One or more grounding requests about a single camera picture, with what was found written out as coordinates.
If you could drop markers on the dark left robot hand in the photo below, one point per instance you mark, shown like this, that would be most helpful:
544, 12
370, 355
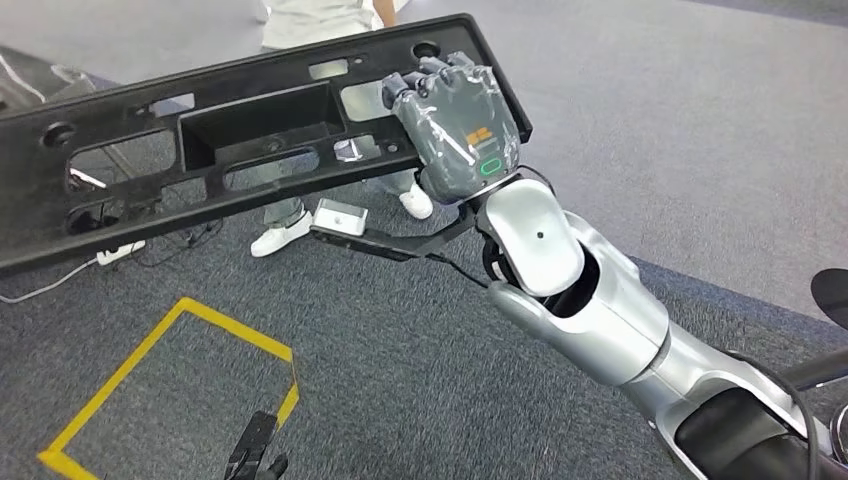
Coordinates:
277, 467

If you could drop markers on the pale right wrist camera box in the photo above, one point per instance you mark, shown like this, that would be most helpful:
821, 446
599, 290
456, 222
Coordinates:
341, 217

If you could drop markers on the black round floor disc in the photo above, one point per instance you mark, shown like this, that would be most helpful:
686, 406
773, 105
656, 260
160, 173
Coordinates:
831, 295

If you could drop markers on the white power strip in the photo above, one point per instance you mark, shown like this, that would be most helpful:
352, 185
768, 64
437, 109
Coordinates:
119, 254

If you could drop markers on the long black plastic part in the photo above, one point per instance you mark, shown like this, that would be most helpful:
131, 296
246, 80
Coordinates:
265, 76

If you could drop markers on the person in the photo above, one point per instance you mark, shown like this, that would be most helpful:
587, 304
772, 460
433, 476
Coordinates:
318, 20

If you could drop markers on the black right wrist camera bracket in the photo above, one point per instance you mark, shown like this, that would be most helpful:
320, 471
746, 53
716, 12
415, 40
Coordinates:
397, 246

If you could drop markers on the yellow tape square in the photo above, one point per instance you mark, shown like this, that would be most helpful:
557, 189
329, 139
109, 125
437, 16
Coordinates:
238, 331

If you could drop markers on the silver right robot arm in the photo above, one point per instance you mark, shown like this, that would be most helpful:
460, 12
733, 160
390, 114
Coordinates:
596, 324

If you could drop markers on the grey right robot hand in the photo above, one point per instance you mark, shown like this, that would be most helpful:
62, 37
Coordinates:
457, 132

